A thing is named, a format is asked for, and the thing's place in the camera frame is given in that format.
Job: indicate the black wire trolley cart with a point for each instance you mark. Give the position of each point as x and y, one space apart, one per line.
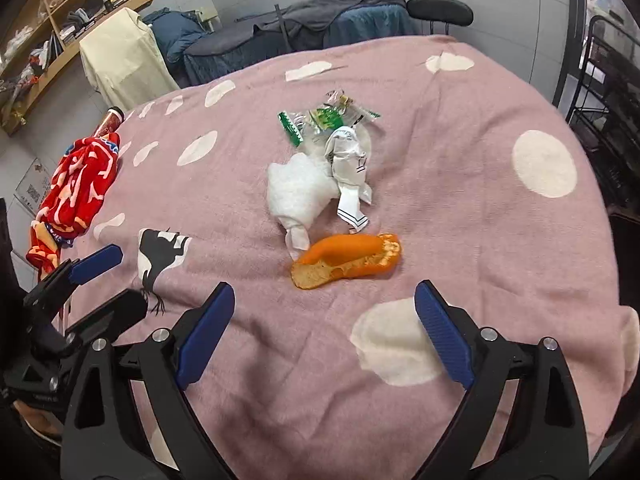
604 111

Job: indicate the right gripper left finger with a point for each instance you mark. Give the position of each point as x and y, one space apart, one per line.
103 436

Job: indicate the pink polka dot bedspread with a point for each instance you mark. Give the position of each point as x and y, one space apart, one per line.
492 198

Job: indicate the white printed wrapper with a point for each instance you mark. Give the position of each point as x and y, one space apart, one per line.
349 164

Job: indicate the cream towel on chair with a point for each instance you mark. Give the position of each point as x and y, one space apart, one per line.
122 61

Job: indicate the wooden cubby shelf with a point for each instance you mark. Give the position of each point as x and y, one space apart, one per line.
55 27

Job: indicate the red patterned cloth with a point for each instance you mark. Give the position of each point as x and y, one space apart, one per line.
76 194

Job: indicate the massage bed with blue cover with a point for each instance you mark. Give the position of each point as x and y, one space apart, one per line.
195 56

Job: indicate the green clear candy wrapper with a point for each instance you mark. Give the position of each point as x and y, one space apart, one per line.
314 126

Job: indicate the person left hand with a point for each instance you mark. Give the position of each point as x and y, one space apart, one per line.
42 422

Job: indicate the white tissue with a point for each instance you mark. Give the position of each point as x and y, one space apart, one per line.
297 192

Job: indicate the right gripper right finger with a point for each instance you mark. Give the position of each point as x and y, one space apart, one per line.
545 437

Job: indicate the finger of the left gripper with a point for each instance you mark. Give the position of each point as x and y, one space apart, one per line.
109 320
55 289

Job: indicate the orange peel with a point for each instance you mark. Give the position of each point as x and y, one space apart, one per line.
346 256

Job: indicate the black round stool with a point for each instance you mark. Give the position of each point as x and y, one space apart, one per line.
447 12

